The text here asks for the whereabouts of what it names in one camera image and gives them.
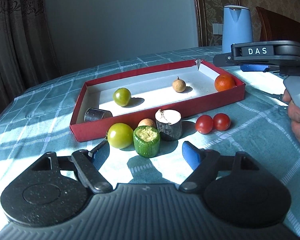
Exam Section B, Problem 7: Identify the red cherry tomato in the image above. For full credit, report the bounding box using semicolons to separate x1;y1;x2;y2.
213;113;231;131
195;115;213;134

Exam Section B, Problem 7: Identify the dark sugarcane piece pale top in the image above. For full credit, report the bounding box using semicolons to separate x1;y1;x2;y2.
155;109;183;141

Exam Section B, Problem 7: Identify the brown longan fruit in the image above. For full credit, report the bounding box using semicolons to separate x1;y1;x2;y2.
172;77;186;93
138;118;157;128

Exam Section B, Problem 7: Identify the yellow green tomato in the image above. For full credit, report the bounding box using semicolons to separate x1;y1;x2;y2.
113;88;131;107
107;123;133;149

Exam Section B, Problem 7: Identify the orange tangerine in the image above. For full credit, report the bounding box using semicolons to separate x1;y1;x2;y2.
214;74;236;92

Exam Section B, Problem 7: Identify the teal plaid tablecloth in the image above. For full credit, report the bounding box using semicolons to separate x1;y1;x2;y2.
0;46;300;236

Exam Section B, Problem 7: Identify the right human hand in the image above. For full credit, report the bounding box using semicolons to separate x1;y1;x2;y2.
282;89;300;142

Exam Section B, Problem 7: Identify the brown patterned curtain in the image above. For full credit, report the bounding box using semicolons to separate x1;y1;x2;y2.
0;0;61;114

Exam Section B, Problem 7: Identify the green cucumber chunk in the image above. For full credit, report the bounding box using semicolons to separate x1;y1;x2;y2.
133;126;160;158

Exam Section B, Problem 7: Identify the dark wooden chair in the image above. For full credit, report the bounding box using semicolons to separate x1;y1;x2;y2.
256;7;300;43

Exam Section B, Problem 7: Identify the white wall switch panel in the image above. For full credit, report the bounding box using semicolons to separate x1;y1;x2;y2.
212;23;223;35

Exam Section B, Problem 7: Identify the dark sugarcane piece in tray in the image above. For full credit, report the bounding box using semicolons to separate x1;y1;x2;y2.
84;107;113;122

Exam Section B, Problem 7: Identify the red shallow cardboard tray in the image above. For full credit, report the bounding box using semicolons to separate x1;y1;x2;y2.
70;60;245;142

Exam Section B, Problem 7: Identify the blue electric kettle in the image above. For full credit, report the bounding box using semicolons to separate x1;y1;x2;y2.
222;5;253;53

